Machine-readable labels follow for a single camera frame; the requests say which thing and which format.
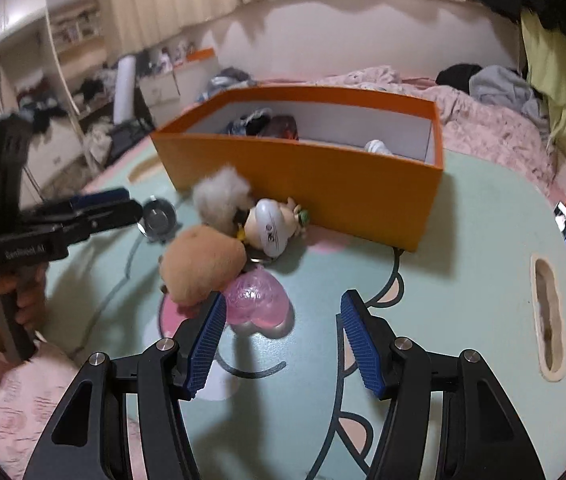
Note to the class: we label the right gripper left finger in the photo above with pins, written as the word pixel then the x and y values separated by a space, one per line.
pixel 87 435

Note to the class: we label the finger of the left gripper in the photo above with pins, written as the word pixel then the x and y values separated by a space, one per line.
pixel 112 195

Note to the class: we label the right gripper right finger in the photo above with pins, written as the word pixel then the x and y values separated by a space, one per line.
pixel 482 436

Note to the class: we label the round silver compact mirror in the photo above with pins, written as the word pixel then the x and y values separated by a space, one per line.
pixel 158 222

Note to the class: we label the tan plush bear toy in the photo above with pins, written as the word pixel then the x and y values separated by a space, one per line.
pixel 198 261

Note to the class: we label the white fluffy pouch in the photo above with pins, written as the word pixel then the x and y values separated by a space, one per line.
pixel 223 199

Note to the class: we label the big-head doll keychain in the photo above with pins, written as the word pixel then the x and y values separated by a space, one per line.
pixel 269 225

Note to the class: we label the black satin frilly cloth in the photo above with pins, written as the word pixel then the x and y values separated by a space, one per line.
pixel 249 125

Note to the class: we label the dark purple brocade pouch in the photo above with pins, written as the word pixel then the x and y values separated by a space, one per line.
pixel 281 127

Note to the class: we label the orange cardboard box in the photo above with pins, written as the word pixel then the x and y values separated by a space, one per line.
pixel 385 199

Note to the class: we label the white rolled mat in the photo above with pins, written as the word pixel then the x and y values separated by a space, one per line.
pixel 124 90

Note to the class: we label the white drawer cabinet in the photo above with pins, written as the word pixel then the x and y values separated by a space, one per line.
pixel 168 95

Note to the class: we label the mint cartoon lap table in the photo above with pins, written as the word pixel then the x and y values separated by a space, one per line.
pixel 489 274

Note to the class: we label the striped folded clothes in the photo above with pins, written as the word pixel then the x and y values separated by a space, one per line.
pixel 228 78

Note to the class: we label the grey clothes pile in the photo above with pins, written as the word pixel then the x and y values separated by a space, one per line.
pixel 499 86

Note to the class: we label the black clothing on bed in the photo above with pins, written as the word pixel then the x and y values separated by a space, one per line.
pixel 457 76

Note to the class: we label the yellow-green hanging garment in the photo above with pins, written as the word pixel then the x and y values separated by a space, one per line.
pixel 546 56

